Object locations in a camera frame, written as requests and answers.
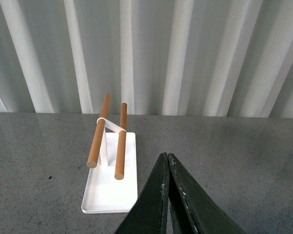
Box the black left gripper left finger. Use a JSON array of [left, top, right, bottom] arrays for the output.
[[115, 153, 169, 234]]

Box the white towel rack with wooden bars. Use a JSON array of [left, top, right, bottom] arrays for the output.
[[81, 93, 138, 214]]

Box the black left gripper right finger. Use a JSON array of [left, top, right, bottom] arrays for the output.
[[168, 154, 244, 234]]

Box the white curtain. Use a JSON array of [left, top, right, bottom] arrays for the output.
[[0, 0, 293, 118]]

